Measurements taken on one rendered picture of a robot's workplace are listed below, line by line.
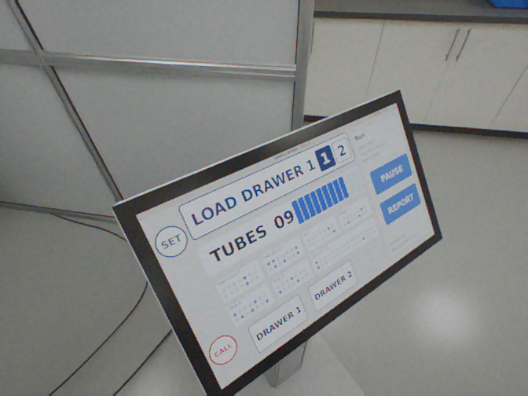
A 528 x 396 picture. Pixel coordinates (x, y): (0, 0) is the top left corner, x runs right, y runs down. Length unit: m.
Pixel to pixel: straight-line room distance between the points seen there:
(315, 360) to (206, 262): 1.12
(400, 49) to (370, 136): 1.96
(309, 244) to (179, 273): 0.20
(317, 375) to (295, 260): 1.04
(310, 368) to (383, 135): 1.12
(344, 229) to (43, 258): 1.89
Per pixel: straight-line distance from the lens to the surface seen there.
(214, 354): 0.46
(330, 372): 1.48
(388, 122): 0.59
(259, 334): 0.47
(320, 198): 0.48
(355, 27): 2.40
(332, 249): 0.50
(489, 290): 1.98
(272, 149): 0.44
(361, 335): 1.59
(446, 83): 2.68
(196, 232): 0.40
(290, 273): 0.46
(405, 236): 0.61
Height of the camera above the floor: 1.45
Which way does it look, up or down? 46 degrees down
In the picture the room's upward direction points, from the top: 1 degrees counter-clockwise
